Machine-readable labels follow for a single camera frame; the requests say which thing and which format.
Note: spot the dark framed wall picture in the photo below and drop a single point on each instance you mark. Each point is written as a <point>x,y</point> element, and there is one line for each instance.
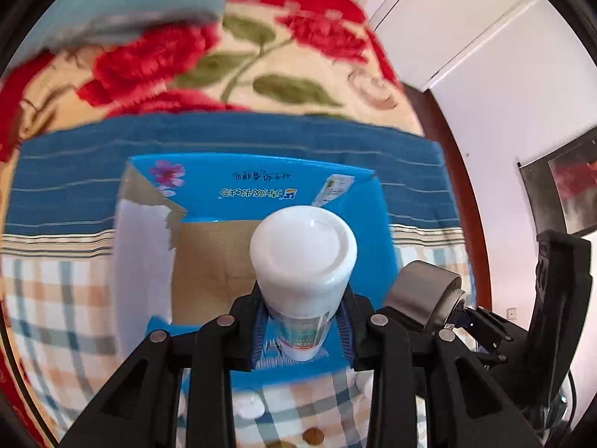
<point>561,187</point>

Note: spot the grey-blue pillow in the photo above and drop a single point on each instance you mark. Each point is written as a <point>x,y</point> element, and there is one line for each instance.
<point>72,22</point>

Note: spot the red floral blanket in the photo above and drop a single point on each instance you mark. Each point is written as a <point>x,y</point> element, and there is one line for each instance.
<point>305,57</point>

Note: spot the white wardrobe door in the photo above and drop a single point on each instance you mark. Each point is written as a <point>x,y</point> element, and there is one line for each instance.
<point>425,38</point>

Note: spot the brown wooden bed frame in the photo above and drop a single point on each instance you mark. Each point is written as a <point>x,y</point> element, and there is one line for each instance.
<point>436,128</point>

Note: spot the brown walnut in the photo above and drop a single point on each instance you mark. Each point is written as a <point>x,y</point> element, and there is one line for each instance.
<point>313,436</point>

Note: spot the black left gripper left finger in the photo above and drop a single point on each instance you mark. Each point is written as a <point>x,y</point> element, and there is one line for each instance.
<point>138,405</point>

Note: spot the white tube bottle green label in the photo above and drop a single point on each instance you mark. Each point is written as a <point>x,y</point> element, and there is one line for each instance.
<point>303,257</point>

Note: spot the round metal strainer tin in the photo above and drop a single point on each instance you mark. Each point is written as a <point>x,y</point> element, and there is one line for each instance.
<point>428,296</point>

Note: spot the small white earbud case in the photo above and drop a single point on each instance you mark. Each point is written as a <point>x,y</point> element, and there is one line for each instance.
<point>248,405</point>

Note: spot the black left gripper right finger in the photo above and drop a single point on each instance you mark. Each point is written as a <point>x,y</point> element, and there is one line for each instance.
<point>464,405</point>

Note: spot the plaid blue striped bedsheet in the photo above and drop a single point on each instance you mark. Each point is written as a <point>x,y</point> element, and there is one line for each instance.
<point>143,219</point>

